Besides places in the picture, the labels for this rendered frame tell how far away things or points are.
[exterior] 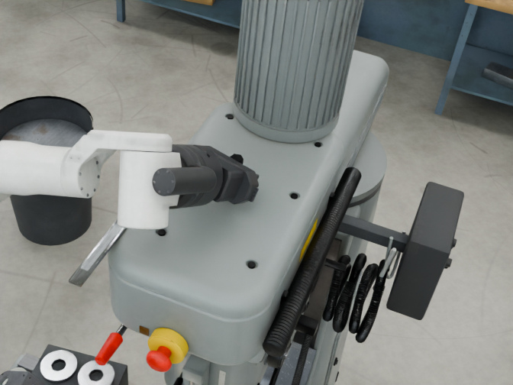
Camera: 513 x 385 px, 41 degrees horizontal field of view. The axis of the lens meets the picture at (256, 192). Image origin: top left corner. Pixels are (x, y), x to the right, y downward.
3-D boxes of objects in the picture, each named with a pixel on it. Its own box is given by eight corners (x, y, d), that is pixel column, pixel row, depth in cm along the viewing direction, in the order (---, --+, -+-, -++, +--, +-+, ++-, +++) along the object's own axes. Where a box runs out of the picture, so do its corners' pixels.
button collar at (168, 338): (182, 370, 103) (183, 346, 99) (146, 355, 104) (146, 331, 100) (188, 359, 104) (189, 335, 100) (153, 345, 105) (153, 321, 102)
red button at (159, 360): (167, 379, 100) (168, 363, 98) (143, 369, 101) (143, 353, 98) (177, 361, 103) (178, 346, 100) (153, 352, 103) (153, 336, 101)
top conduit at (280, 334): (282, 360, 101) (285, 347, 98) (256, 351, 101) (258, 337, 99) (359, 182, 133) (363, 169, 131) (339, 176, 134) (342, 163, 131)
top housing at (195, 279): (249, 383, 102) (259, 317, 91) (96, 322, 108) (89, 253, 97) (337, 195, 136) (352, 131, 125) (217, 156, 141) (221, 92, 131)
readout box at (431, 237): (427, 325, 141) (456, 256, 127) (384, 309, 143) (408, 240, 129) (443, 260, 156) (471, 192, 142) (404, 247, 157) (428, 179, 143)
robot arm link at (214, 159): (182, 184, 109) (135, 187, 98) (204, 129, 106) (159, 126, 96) (244, 222, 104) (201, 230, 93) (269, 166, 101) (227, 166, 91)
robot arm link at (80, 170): (176, 202, 90) (83, 195, 93) (179, 134, 89) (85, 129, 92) (158, 207, 84) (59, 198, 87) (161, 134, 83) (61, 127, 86)
